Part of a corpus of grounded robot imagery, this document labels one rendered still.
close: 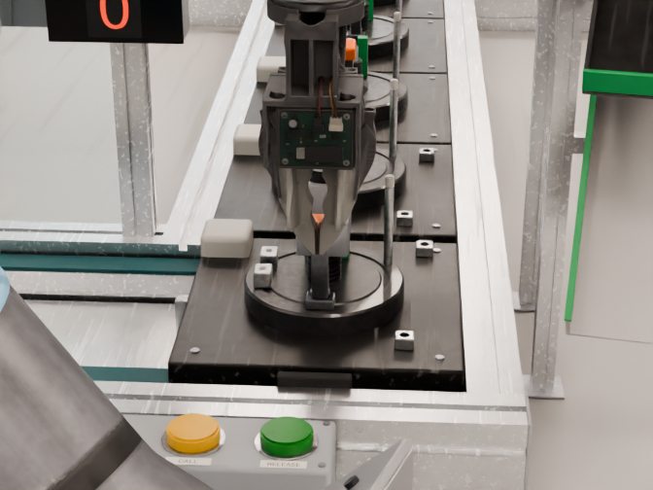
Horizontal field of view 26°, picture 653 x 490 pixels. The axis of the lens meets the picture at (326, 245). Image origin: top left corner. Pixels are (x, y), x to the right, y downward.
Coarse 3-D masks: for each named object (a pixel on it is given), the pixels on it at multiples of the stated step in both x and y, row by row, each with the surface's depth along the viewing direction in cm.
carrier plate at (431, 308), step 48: (288, 240) 135; (192, 288) 126; (240, 288) 126; (432, 288) 126; (192, 336) 118; (240, 336) 118; (288, 336) 118; (336, 336) 118; (384, 336) 118; (432, 336) 118; (240, 384) 115; (384, 384) 114; (432, 384) 114
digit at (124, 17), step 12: (96, 0) 123; (108, 0) 123; (120, 0) 123; (132, 0) 123; (96, 12) 124; (108, 12) 124; (120, 12) 124; (132, 12) 124; (96, 24) 124; (108, 24) 124; (120, 24) 124; (132, 24) 124; (96, 36) 125; (108, 36) 125; (120, 36) 125; (132, 36) 125
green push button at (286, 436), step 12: (276, 420) 106; (288, 420) 106; (300, 420) 106; (264, 432) 105; (276, 432) 105; (288, 432) 105; (300, 432) 105; (312, 432) 105; (264, 444) 104; (276, 444) 103; (288, 444) 103; (300, 444) 104; (312, 444) 105
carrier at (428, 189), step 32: (256, 128) 156; (256, 160) 153; (384, 160) 148; (416, 160) 153; (448, 160) 153; (224, 192) 145; (256, 192) 145; (384, 192) 142; (416, 192) 145; (448, 192) 145; (256, 224) 138; (352, 224) 138; (416, 224) 138; (448, 224) 138
